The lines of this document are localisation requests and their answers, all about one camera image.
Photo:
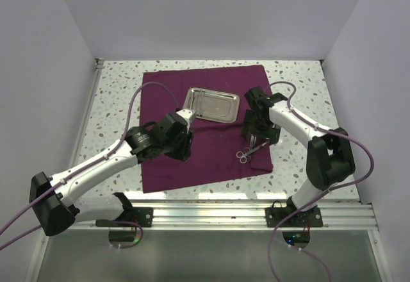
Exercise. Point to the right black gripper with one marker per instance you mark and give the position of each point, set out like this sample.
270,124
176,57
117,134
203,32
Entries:
272,134

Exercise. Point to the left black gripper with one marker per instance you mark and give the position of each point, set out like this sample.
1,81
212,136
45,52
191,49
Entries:
184,151

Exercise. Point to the long steel scissors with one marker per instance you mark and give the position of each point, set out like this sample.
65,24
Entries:
245,156

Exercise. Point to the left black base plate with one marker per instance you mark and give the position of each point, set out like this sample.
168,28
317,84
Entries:
142,216

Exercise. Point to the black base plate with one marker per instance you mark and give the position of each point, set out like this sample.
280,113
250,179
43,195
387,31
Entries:
142,216
311,218

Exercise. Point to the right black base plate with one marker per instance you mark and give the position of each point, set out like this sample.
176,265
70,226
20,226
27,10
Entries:
311,218

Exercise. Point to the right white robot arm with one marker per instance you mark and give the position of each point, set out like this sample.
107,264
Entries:
329,158

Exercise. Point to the steel instrument tray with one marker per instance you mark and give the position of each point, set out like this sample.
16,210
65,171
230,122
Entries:
217,106

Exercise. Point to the purple cloth wrap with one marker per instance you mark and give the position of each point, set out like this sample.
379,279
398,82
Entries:
214,146

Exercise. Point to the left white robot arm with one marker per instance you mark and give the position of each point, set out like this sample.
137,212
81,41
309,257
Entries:
55,198

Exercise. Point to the steel hemostat forceps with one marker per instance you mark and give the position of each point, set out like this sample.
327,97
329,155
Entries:
252,142

